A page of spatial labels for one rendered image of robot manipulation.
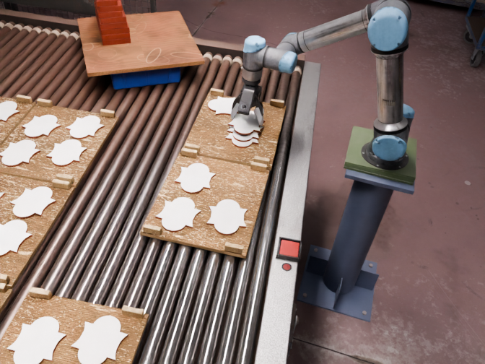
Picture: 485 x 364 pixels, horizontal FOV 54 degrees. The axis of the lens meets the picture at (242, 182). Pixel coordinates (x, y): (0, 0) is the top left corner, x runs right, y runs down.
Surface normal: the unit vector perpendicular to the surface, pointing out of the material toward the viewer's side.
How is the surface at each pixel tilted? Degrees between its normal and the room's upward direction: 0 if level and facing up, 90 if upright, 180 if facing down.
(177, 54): 0
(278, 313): 0
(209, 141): 0
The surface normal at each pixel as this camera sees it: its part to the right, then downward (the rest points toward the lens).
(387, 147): -0.33, 0.70
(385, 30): -0.37, 0.48
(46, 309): 0.07, -0.71
